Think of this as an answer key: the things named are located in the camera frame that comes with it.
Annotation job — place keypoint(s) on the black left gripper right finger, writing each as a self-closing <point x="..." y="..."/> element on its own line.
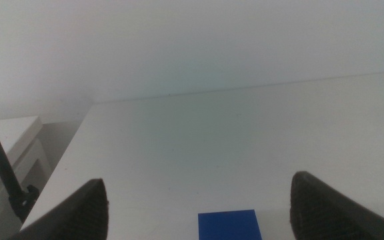
<point x="322" y="213"/>

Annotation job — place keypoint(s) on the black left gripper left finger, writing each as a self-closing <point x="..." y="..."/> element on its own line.
<point x="78" y="216"/>

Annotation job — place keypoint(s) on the blue cube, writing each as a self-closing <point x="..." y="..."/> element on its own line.
<point x="228" y="226"/>

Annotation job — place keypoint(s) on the white side table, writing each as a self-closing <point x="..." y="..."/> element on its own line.
<point x="12" y="133"/>

